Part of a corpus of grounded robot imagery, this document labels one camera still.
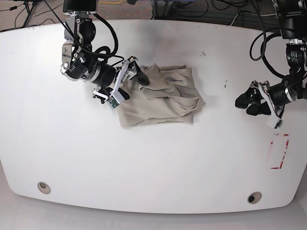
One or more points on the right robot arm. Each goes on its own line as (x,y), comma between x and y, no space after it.
(80,62)

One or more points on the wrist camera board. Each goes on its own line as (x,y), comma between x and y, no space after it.
(278,125)
(112,103)

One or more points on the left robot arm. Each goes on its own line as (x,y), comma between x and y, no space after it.
(292,18)

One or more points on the beige t-shirt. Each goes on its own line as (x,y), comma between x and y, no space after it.
(171,96)

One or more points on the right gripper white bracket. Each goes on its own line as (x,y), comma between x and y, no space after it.
(109,82)

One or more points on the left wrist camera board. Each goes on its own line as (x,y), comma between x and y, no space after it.
(278,125)

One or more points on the table cable grommet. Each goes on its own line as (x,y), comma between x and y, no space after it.
(254,197)
(43,188)

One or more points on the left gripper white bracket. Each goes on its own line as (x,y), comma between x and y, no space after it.
(251,101)

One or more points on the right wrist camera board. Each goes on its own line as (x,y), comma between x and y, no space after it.
(112,103)

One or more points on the red tape rectangle marking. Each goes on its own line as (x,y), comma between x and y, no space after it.
(277,150)

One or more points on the left table cable grommet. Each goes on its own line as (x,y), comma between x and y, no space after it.
(43,188)

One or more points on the right table cable grommet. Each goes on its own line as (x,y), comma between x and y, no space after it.
(254,197)

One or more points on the black tripod stand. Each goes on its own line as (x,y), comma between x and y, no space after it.
(29,7)

